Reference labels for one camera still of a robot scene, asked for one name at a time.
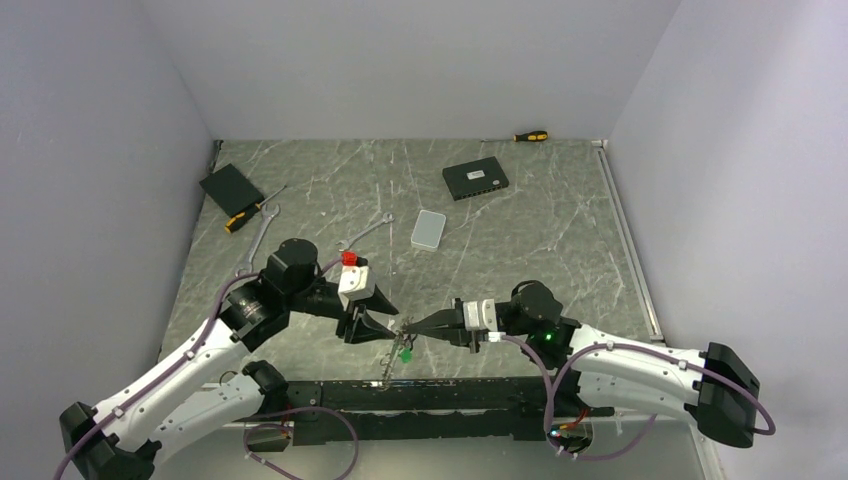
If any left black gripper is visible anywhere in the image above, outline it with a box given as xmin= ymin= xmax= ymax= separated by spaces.
xmin=287 ymin=278 xmax=398 ymax=343

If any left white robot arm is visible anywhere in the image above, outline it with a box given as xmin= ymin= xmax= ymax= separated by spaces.
xmin=54 ymin=238 xmax=397 ymax=479

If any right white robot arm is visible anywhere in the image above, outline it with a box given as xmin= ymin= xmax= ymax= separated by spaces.
xmin=402 ymin=280 xmax=776 ymax=449

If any grey plastic box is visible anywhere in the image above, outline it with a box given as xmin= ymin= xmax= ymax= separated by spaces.
xmin=410 ymin=209 xmax=447 ymax=252

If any small silver wrench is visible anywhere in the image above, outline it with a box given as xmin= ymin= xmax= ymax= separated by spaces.
xmin=336 ymin=212 xmax=394 ymax=252

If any large silver wrench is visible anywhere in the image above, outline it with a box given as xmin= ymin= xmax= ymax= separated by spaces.
xmin=233 ymin=204 xmax=281 ymax=277

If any yellow black screwdriver near box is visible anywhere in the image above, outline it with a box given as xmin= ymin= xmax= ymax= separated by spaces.
xmin=225 ymin=184 xmax=287 ymax=234

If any black flat box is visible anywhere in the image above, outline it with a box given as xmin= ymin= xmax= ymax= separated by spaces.
xmin=199 ymin=164 xmax=265 ymax=217

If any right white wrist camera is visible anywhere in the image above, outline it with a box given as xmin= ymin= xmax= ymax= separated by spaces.
xmin=462 ymin=299 xmax=505 ymax=343

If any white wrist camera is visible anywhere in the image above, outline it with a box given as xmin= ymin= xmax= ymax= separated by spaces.
xmin=337 ymin=266 xmax=376 ymax=309
xmin=462 ymin=299 xmax=505 ymax=343

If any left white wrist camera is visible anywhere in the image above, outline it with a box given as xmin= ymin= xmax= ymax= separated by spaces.
xmin=337 ymin=266 xmax=376 ymax=309

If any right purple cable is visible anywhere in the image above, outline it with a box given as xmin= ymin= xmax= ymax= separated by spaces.
xmin=503 ymin=334 xmax=778 ymax=464

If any purple cable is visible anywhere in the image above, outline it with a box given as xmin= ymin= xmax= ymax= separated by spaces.
xmin=503 ymin=334 xmax=778 ymax=464
xmin=51 ymin=250 xmax=360 ymax=480

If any black network switch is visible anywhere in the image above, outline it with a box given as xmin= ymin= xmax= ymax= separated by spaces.
xmin=442 ymin=156 xmax=510 ymax=201

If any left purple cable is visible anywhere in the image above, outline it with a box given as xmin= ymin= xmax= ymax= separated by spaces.
xmin=51 ymin=250 xmax=360 ymax=480

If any yellow black screwdriver at wall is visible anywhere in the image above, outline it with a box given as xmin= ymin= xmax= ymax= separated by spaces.
xmin=483 ymin=130 xmax=549 ymax=143

